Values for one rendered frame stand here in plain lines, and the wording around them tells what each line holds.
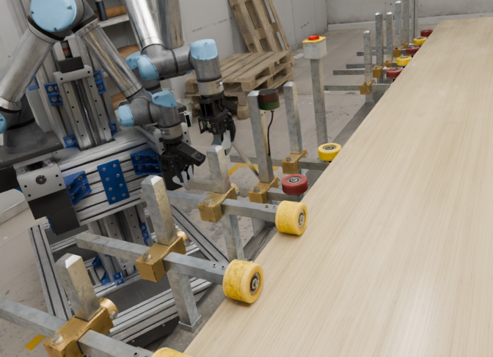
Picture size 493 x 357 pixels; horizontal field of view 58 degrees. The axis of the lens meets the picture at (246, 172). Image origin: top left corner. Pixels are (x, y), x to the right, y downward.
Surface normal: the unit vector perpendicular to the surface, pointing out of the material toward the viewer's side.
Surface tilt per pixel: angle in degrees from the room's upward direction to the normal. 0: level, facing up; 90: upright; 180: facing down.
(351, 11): 90
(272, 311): 0
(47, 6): 85
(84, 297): 90
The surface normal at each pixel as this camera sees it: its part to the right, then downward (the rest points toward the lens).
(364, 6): -0.48, 0.44
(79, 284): 0.87, 0.09
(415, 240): -0.15, -0.89
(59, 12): 0.15, 0.33
